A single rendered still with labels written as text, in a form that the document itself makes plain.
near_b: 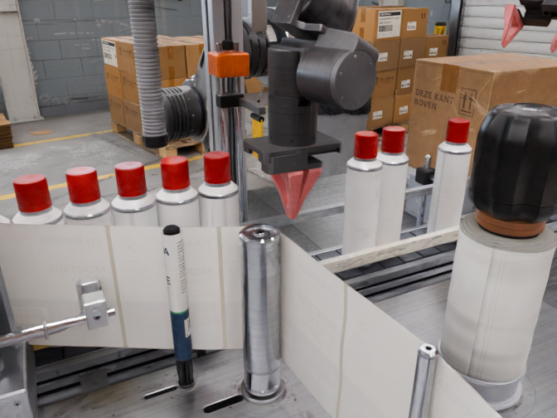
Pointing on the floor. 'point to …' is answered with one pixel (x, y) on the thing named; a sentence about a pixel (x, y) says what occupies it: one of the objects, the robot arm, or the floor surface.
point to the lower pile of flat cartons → (5, 133)
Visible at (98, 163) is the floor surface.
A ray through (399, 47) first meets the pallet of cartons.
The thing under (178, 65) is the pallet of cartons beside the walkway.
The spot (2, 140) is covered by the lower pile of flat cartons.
